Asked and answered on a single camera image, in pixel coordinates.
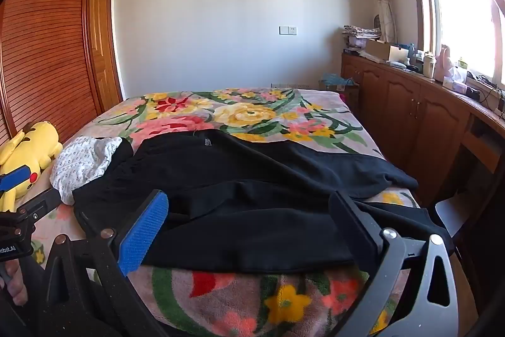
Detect pink bunny figure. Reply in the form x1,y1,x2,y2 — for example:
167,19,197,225
434,44,454,83

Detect floral blanket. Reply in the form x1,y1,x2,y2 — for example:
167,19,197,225
29,86,421,337

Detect white patterned cloth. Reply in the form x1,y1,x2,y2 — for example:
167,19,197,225
50,135,124,205

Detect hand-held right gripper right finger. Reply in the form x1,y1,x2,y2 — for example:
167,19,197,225
328,190,458,337

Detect wooden panel door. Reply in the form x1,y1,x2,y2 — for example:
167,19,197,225
87,0,124,112

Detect louvered wooden wardrobe door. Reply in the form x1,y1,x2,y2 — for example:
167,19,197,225
0,0,98,148

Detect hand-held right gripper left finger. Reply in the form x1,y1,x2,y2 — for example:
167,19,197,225
39,189,170,337

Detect flat cardboard box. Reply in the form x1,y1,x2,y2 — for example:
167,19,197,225
365,39,411,63

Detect dark chair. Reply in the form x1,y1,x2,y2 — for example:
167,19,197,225
434,192,472,243

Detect person's left hand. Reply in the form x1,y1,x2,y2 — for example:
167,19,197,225
0,261,30,307

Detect yellow plush toy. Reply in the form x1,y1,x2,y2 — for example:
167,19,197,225
0,121,64,211

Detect pale cup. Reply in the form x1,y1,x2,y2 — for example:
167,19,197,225
423,53,437,78

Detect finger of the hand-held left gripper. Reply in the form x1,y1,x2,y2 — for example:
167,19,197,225
15,189,64,232
0,165,32,199

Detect black pants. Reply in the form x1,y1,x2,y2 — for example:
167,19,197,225
73,129,452,276

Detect tissue pack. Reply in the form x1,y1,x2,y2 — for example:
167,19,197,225
443,66,468,90

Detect teal cloth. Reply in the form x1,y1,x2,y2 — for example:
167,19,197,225
319,73,354,87

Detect open cardboard box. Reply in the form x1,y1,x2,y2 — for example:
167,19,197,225
319,78,360,105

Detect wooden framed window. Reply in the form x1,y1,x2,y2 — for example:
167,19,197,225
398,0,505,89

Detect stack of papers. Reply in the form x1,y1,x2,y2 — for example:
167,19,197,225
342,24,383,53

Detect long wooden cabinet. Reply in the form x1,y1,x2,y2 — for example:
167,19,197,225
341,52,505,207

